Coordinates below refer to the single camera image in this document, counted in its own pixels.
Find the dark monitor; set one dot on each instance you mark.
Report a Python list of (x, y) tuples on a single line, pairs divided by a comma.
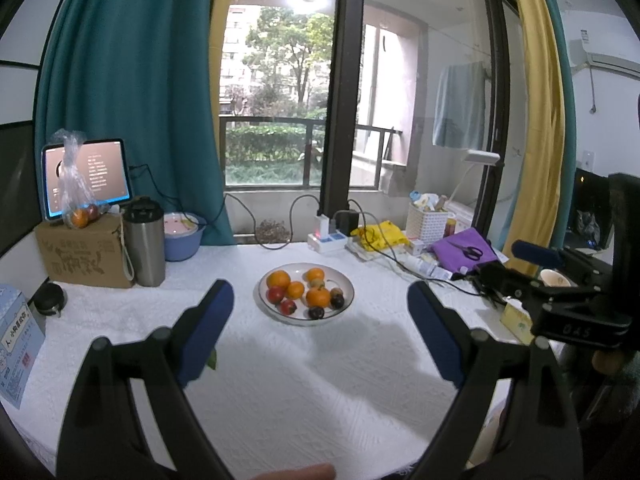
[(592, 210)]

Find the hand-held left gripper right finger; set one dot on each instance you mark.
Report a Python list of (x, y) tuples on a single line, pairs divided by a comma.
[(432, 330)]

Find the person's left hand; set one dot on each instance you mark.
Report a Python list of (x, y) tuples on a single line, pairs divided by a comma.
[(295, 472)]

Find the white power strip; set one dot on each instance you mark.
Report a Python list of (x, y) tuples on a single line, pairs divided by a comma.
[(327, 242)]

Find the black round object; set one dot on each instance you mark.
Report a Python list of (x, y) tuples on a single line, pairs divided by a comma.
[(47, 299)]

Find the black window frame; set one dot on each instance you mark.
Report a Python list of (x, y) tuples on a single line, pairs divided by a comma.
[(345, 85)]

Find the white charger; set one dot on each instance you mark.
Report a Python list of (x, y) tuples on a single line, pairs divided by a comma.
[(322, 225)]

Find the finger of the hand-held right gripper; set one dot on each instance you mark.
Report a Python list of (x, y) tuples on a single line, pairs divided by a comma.
[(505, 280), (537, 254)]

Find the small green leaf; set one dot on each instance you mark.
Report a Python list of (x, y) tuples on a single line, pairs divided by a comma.
[(213, 360)]

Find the dark purple round fruit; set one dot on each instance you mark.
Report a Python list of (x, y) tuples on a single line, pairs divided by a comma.
[(336, 301), (316, 312)]

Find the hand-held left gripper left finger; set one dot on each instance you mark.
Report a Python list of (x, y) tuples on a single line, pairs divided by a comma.
[(207, 330)]

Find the yellow plastic bag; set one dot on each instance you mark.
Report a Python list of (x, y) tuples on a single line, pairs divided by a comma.
[(380, 237)]

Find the balcony railing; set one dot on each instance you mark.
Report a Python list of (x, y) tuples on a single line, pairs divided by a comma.
[(270, 119)]

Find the striped white cloth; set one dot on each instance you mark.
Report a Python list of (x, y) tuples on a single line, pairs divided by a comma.
[(365, 254)]

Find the yellow curtain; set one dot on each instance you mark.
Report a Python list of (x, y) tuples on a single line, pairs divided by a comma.
[(216, 60), (535, 110)]

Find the purple cloth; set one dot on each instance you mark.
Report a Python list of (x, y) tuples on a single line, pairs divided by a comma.
[(450, 257)]

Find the clear plastic fruit bag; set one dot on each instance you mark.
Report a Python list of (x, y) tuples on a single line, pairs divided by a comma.
[(75, 195)]

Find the yellow tissue box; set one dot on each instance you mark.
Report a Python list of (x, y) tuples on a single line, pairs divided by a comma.
[(515, 319)]

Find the small white box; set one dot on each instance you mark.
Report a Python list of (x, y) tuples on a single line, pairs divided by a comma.
[(415, 246)]

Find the white wall socket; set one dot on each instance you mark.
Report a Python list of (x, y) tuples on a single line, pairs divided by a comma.
[(586, 158)]

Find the black power adapter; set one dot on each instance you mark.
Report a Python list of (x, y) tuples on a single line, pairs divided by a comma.
[(347, 221)]

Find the stainless steel tumbler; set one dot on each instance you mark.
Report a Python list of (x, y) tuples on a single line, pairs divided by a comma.
[(145, 245)]

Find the small red fruit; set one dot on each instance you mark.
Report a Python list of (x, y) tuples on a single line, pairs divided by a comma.
[(275, 294), (287, 306)]

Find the white desk lamp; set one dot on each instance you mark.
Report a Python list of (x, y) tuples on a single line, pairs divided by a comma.
[(482, 157)]

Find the cardboard box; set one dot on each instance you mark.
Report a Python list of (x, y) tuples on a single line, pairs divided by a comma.
[(85, 255)]

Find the black scissors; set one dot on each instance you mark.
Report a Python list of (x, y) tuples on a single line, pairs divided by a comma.
[(467, 250)]

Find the light blue hanging towel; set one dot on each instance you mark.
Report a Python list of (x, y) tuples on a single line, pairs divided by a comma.
[(457, 105)]

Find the white perforated basket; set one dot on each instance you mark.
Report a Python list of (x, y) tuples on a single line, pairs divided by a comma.
[(425, 222)]

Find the blue bowl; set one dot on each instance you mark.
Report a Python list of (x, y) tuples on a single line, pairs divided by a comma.
[(182, 245)]

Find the person's right hand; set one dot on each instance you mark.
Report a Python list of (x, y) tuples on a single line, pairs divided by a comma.
[(607, 362)]

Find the white paper cup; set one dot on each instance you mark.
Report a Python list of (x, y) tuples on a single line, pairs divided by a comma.
[(555, 277)]

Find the white air conditioner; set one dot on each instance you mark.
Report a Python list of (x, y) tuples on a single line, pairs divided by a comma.
[(610, 56)]

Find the blue and white carton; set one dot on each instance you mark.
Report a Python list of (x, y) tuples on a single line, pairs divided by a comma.
[(15, 350)]

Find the white tube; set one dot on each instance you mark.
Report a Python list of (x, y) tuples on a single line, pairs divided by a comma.
[(427, 266)]

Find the white round plate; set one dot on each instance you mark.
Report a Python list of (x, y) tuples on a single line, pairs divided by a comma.
[(272, 311)]

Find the tablet screen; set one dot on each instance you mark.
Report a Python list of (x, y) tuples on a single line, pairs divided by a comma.
[(107, 177)]

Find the large orange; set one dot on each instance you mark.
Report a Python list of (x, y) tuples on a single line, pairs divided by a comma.
[(295, 290), (278, 278), (318, 298), (315, 275)]

